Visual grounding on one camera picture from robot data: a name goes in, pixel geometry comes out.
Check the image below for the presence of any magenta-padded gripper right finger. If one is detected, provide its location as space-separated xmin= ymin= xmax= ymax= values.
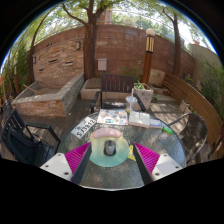
xmin=131 ymin=142 xmax=184 ymax=186

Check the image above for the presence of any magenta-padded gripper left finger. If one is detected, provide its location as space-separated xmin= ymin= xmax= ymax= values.
xmin=39 ymin=142 xmax=93 ymax=185

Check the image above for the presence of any dark grey computer mouse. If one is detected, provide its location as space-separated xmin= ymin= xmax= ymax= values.
xmin=103 ymin=139 xmax=117 ymax=157

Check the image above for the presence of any green mouse pad, pink rest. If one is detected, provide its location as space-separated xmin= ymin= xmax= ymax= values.
xmin=88 ymin=127 xmax=131 ymax=168

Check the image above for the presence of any green lighter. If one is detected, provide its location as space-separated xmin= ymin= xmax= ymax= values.
xmin=161 ymin=125 xmax=175 ymax=136

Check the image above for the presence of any small pale blue booklet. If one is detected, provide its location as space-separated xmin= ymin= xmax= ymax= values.
xmin=149 ymin=118 xmax=164 ymax=129

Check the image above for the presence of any black metal chair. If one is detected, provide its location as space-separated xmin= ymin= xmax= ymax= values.
xmin=0 ymin=108 xmax=62 ymax=166

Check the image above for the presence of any white license plate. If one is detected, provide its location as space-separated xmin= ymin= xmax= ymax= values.
xmin=70 ymin=116 xmax=98 ymax=140

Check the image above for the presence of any white book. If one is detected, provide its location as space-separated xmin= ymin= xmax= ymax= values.
xmin=128 ymin=110 xmax=152 ymax=129

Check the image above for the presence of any raised stone planter bed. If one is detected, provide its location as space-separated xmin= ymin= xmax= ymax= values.
xmin=11 ymin=72 xmax=86 ymax=118

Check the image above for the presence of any small white plant pot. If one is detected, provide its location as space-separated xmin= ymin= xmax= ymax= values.
xmin=179 ymin=99 xmax=191 ymax=114

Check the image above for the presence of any curved wooden bench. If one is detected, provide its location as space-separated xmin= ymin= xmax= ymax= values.
xmin=163 ymin=72 xmax=224 ymax=144

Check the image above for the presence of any clear plastic cup with straw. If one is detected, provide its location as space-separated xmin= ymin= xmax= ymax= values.
xmin=125 ymin=87 xmax=138 ymax=114

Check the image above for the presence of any white planter box with plants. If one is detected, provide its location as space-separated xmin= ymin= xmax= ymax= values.
xmin=132 ymin=82 xmax=155 ymax=111

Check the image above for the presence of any low concrete planter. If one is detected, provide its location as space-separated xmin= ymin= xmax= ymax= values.
xmin=79 ymin=78 xmax=103 ymax=100

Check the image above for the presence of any beige stone slab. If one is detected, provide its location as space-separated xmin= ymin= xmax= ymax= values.
xmin=148 ymin=68 xmax=167 ymax=88

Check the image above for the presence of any dark wooden slatted chair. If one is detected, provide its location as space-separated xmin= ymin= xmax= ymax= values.
xmin=90 ymin=73 xmax=147 ymax=114

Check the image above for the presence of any thin leaning tree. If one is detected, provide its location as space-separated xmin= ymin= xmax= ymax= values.
xmin=26 ymin=13 xmax=51 ymax=84

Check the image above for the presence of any slim dark tree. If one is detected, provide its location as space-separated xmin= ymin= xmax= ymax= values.
xmin=161 ymin=6 xmax=183 ymax=77

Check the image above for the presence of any large forked tree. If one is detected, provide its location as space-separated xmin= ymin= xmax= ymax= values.
xmin=61 ymin=0 xmax=114 ymax=80

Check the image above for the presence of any wooden garden lamp post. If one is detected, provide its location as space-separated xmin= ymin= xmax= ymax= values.
xmin=141 ymin=28 xmax=156 ymax=85

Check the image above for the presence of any grey wall utility box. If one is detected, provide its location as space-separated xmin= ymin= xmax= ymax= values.
xmin=97 ymin=58 xmax=108 ymax=72

